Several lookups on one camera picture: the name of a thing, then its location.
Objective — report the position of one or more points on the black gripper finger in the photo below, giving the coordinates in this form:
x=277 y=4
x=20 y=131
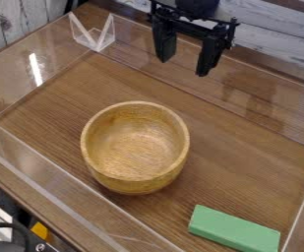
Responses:
x=165 y=38
x=209 y=55

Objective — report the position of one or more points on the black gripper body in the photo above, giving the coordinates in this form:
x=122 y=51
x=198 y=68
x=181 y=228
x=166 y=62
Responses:
x=196 y=17

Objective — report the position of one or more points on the green rectangular block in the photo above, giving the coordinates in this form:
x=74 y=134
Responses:
x=230 y=231

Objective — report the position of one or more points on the brown wooden bowl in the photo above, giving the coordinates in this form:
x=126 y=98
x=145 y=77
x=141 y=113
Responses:
x=135 y=145

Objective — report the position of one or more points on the yellow and black device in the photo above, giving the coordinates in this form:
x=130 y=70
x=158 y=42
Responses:
x=42 y=234

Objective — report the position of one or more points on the clear acrylic corner bracket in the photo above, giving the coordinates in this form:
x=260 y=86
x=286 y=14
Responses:
x=95 y=39

